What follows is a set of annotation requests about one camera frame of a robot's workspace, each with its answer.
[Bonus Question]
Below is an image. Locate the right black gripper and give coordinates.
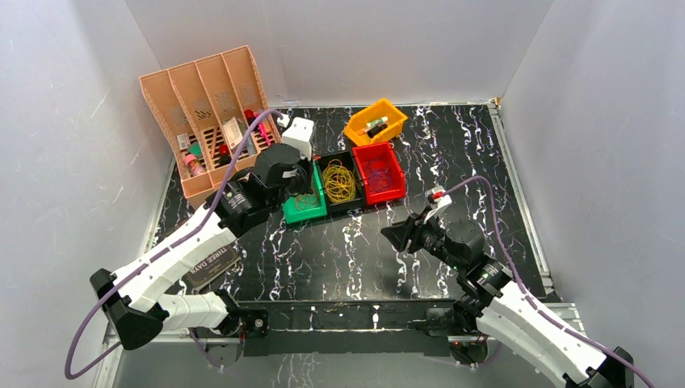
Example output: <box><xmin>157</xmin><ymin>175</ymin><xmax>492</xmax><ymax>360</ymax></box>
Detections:
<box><xmin>380</xmin><ymin>205</ymin><xmax>464</xmax><ymax>272</ymax></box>

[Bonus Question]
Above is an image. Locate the green plastic bin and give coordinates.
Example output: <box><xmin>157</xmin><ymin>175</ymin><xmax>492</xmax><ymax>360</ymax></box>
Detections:
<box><xmin>283</xmin><ymin>165</ymin><xmax>328</xmax><ymax>224</ymax></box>

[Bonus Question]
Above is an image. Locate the red plastic bin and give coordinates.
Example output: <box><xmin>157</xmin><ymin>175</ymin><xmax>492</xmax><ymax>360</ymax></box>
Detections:
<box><xmin>352</xmin><ymin>142</ymin><xmax>407</xmax><ymax>205</ymax></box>

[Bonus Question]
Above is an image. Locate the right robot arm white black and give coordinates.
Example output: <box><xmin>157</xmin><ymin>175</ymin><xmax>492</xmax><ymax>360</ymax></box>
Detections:
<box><xmin>381</xmin><ymin>213</ymin><xmax>635</xmax><ymax>387</ymax></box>

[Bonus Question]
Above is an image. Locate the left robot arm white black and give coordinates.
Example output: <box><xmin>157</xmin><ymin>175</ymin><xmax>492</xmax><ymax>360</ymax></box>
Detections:
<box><xmin>90</xmin><ymin>143</ymin><xmax>313</xmax><ymax>350</ymax></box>

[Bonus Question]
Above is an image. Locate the pink pen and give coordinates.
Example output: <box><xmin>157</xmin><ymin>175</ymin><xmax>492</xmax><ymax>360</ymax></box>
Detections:
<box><xmin>255</xmin><ymin>111</ymin><xmax>271</xmax><ymax>146</ymax></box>

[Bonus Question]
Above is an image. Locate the red capped dark bottle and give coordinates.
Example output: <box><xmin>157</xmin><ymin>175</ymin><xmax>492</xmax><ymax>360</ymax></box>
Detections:
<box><xmin>217</xmin><ymin>144</ymin><xmax>232</xmax><ymax>167</ymax></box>

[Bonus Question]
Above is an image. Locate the black plastic bin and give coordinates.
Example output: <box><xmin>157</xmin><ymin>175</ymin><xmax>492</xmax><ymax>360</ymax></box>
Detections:
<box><xmin>315</xmin><ymin>150</ymin><xmax>366</xmax><ymax>216</ymax></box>

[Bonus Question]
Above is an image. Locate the white box in organizer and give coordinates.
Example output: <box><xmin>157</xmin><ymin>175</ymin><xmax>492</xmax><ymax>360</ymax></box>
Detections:
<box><xmin>221</xmin><ymin>117</ymin><xmax>247</xmax><ymax>154</ymax></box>

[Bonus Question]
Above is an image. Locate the pink bottle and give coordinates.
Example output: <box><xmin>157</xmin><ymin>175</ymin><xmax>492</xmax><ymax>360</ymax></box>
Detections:
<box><xmin>183</xmin><ymin>154</ymin><xmax>206</xmax><ymax>177</ymax></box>

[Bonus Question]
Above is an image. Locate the black marker in yellow bin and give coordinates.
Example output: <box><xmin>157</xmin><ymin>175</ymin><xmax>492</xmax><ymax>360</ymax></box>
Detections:
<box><xmin>366</xmin><ymin>124</ymin><xmax>388</xmax><ymax>138</ymax></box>

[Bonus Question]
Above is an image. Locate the pink plastic file organizer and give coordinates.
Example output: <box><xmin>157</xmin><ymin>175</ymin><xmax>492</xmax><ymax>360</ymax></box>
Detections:
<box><xmin>140</xmin><ymin>46</ymin><xmax>281</xmax><ymax>208</ymax></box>

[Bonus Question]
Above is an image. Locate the glue stick in yellow bin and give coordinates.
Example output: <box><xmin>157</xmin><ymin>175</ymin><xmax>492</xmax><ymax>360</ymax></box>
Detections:
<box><xmin>365</xmin><ymin>116</ymin><xmax>389</xmax><ymax>132</ymax></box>

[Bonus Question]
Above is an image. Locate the yellow plastic bin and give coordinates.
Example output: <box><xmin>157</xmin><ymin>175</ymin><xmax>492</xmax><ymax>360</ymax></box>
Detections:
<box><xmin>343</xmin><ymin>98</ymin><xmax>408</xmax><ymax>146</ymax></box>

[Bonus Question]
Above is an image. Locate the dark book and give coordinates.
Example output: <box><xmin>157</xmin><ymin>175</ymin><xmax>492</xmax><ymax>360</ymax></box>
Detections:
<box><xmin>183</xmin><ymin>246</ymin><xmax>242</xmax><ymax>291</ymax></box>

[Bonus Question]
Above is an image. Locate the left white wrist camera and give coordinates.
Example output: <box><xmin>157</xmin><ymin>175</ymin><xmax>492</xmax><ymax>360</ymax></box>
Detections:
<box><xmin>276</xmin><ymin>114</ymin><xmax>315</xmax><ymax>161</ymax></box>

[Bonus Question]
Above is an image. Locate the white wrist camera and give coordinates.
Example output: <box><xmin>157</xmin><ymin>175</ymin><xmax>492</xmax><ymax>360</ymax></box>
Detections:
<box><xmin>423</xmin><ymin>185</ymin><xmax>452</xmax><ymax>223</ymax></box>
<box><xmin>276</xmin><ymin>114</ymin><xmax>315</xmax><ymax>161</ymax></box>

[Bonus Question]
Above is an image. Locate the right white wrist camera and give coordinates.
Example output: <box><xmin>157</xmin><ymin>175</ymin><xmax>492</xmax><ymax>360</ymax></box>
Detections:
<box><xmin>423</xmin><ymin>185</ymin><xmax>452</xmax><ymax>223</ymax></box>

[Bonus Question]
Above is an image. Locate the yellow green wire coil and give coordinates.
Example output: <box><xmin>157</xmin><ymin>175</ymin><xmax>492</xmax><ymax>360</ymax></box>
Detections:
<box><xmin>322</xmin><ymin>159</ymin><xmax>359</xmax><ymax>205</ymax></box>

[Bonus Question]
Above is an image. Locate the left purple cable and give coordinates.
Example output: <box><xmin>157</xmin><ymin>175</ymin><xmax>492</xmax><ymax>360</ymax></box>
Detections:
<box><xmin>64</xmin><ymin>109</ymin><xmax>288</xmax><ymax>382</ymax></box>

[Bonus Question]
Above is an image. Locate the purple cable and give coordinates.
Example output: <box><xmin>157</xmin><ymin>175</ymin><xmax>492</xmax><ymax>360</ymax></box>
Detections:
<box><xmin>64</xmin><ymin>109</ymin><xmax>288</xmax><ymax>382</ymax></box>
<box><xmin>433</xmin><ymin>175</ymin><xmax>657</xmax><ymax>388</ymax></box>

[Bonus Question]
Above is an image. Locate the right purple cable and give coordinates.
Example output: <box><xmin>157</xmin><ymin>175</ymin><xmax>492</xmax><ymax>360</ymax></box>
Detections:
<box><xmin>433</xmin><ymin>175</ymin><xmax>657</xmax><ymax>388</ymax></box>

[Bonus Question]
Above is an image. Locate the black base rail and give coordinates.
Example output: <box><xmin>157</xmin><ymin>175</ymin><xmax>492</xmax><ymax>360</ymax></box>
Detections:
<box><xmin>235</xmin><ymin>299</ymin><xmax>490</xmax><ymax>365</ymax></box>

